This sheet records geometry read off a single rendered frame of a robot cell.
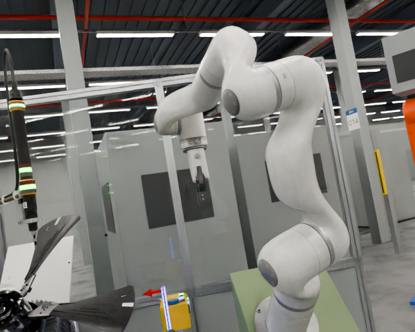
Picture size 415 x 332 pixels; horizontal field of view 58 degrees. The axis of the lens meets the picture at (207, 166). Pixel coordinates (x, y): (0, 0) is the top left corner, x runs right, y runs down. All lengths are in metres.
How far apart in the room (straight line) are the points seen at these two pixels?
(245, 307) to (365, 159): 6.49
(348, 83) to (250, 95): 7.09
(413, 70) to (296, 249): 3.81
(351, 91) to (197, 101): 6.78
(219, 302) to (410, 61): 3.39
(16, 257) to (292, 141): 1.23
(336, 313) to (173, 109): 0.79
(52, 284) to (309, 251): 1.01
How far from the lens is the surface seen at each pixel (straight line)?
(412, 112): 4.59
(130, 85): 1.97
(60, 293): 1.54
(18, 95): 1.28
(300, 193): 0.82
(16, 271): 1.66
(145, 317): 1.96
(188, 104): 1.04
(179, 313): 1.44
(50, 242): 1.35
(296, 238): 0.88
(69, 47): 5.98
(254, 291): 1.28
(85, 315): 1.18
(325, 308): 1.30
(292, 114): 0.81
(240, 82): 0.72
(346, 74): 7.81
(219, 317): 1.97
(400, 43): 4.63
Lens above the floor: 1.45
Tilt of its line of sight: 4 degrees up
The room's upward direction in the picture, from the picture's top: 9 degrees counter-clockwise
